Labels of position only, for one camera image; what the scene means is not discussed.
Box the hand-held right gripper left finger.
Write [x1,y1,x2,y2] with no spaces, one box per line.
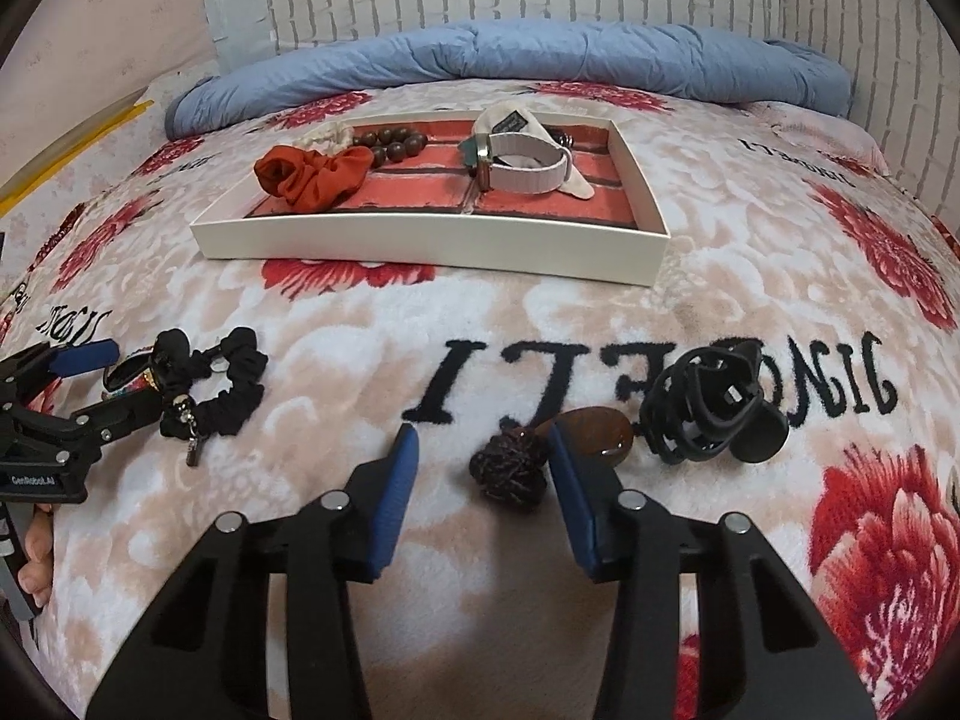
[84,422,421,720]

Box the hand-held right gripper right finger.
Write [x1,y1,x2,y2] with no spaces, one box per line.
[546,424,882,720]

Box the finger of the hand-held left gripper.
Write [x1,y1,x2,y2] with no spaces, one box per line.
[30,386,170,452]
[0,337,121,406]

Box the colourful patterned bracelet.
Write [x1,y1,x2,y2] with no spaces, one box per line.
[101,349,170,398]

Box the black scrunchie with metal charm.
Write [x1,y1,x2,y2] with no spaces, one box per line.
[154,326,269,467]

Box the cream tray with red lining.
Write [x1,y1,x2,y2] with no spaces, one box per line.
[189,114,671,287]

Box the rust orange scrunchie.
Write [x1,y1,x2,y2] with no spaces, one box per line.
[253,144,376,212]

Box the cream ruffled scrunchie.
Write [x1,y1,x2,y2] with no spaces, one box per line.
[295,124,359,157]

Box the dark wooden bead bracelet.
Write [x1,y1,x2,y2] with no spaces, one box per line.
[352,126,430,166]

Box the wristwatch with pale band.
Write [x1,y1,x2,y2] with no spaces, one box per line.
[469,120,593,196]

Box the watch with pale pink strap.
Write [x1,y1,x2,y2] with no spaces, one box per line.
[474,103,597,200]

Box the person's left hand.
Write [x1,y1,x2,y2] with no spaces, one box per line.
[16,506,57,608]

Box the brown oval hair clip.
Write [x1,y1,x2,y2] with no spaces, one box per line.
[559,405,638,462]

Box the pale floral bed sheet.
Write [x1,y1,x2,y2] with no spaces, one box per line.
[0,75,181,271]

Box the black claw hair clip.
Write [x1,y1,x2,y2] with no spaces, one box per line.
[643,341,788,466]

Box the red floral fleece blanket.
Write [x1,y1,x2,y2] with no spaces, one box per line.
[0,79,960,720]

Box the yellow cloth strip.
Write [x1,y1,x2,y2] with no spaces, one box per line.
[0,94,155,211]

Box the clear plastic sheet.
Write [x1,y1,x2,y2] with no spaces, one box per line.
[193,0,278,83]

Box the rolled blue duvet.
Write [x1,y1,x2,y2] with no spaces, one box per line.
[163,15,852,140]

